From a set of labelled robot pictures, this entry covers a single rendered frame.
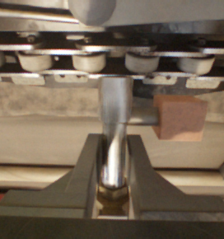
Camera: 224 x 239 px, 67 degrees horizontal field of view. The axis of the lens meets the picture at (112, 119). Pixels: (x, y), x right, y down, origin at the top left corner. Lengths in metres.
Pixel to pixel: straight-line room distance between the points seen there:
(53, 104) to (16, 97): 0.06
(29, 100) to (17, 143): 0.12
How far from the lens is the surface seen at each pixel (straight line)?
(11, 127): 0.38
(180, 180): 0.44
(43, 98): 0.31
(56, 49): 0.21
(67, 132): 0.34
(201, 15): 0.20
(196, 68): 0.22
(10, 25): 0.24
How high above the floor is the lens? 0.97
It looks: 48 degrees down
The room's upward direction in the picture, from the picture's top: 178 degrees counter-clockwise
